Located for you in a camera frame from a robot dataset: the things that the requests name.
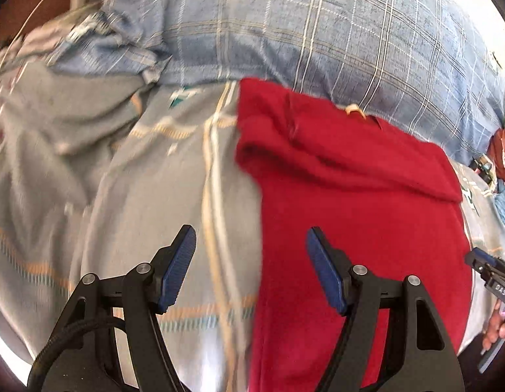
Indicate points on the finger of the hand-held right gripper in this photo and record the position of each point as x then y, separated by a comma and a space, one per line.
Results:
478, 255

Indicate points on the red fleece sweater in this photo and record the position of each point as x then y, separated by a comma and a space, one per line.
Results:
358, 200

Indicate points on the person's right hand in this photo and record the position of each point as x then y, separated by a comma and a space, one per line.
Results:
494, 326

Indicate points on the blue plaid garment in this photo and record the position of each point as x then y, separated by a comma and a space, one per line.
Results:
277, 28

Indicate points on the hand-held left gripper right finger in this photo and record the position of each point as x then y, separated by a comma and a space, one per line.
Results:
326, 270

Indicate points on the red bag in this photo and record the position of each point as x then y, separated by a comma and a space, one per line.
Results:
503, 153

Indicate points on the grey pink printed cloth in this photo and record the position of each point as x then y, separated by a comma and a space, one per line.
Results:
31, 43

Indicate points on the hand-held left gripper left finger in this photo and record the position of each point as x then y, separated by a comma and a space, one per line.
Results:
178, 270

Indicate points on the small black object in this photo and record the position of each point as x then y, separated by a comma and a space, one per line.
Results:
481, 168

